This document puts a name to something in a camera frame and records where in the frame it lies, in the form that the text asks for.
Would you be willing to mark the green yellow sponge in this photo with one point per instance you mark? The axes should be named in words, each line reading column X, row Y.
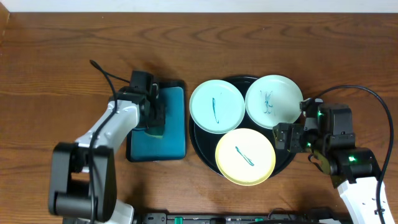
column 155, row 131

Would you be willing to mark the yellow plate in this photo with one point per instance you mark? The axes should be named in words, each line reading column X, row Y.
column 245, row 157

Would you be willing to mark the black rectangular tray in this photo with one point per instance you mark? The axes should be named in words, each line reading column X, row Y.
column 174, row 155

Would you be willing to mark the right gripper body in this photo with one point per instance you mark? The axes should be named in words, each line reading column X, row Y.
column 297, row 138

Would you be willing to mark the round black tray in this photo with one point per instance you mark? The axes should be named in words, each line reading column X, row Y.
column 204, row 143

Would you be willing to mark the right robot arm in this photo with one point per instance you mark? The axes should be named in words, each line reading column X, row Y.
column 354, row 171

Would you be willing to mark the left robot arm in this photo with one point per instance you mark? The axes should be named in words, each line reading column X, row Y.
column 83, row 174

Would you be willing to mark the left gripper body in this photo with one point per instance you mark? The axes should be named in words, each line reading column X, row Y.
column 156, row 112

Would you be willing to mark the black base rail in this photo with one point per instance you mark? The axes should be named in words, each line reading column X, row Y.
column 273, row 217

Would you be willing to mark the light green plate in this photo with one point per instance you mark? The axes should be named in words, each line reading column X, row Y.
column 273, row 99

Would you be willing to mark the teal tray liner mat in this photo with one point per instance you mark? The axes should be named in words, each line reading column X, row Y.
column 175, row 130

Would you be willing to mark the light blue plate left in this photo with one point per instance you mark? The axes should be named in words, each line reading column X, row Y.
column 217, row 106

